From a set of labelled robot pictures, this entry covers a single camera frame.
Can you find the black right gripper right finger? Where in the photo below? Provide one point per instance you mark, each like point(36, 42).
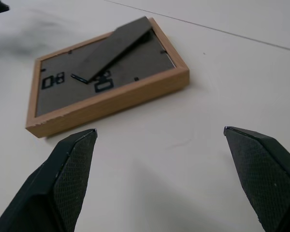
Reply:
point(263, 174)

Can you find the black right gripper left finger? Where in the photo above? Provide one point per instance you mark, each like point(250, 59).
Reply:
point(50, 188)

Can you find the wooden picture frame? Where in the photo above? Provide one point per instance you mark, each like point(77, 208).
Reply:
point(106, 79)

